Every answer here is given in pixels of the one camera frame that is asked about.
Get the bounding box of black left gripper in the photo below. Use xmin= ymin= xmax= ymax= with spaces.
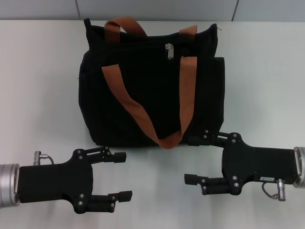
xmin=18 ymin=146 xmax=133 ymax=214

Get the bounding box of silver metal zipper pull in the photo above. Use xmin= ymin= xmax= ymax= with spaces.
xmin=165 ymin=42 xmax=174 ymax=60

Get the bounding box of black bag with brown handles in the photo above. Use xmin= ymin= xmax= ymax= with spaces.
xmin=77 ymin=16 xmax=226 ymax=150

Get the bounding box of left gripper cable with plug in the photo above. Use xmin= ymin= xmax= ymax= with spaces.
xmin=33 ymin=150 xmax=56 ymax=166

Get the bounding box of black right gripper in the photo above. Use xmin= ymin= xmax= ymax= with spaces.
xmin=184 ymin=129 xmax=298 ymax=196

